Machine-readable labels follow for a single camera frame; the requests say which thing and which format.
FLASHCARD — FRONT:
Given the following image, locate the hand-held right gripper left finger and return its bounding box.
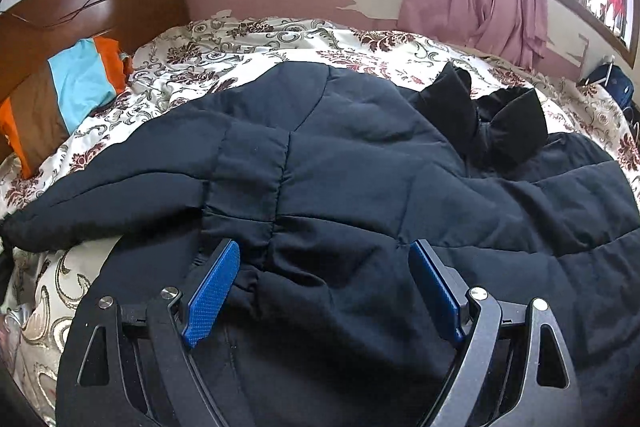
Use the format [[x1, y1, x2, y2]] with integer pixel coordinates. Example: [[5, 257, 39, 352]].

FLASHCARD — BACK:
[[75, 238, 242, 427]]

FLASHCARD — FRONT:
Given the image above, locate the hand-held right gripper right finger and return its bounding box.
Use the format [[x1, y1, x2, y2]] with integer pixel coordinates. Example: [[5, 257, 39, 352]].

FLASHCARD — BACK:
[[407, 239, 576, 427]]

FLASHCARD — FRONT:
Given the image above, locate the black padded jacket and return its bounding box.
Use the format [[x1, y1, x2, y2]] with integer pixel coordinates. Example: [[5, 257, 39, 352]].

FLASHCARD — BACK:
[[0, 61, 640, 427]]

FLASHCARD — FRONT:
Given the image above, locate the floral bedspread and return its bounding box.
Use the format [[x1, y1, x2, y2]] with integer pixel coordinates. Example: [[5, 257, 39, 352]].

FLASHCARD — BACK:
[[0, 16, 640, 427]]

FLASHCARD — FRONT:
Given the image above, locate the orange and teal cloth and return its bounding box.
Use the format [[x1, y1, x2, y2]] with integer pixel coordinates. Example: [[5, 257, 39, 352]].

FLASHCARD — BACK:
[[0, 36, 135, 180]]

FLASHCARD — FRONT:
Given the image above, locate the blue bag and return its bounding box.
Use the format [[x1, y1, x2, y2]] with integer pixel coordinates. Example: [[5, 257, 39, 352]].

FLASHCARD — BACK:
[[580, 62, 633, 108]]

